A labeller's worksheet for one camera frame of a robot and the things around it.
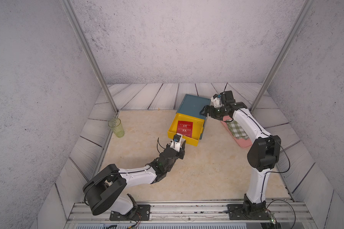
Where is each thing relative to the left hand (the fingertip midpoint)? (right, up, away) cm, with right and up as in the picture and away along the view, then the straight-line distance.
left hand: (184, 141), depth 81 cm
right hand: (+14, +16, +9) cm, 23 cm away
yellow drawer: (+10, +10, +10) cm, 17 cm away
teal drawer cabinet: (+6, +21, +13) cm, 26 cm away
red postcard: (+1, +7, +9) cm, 11 cm away
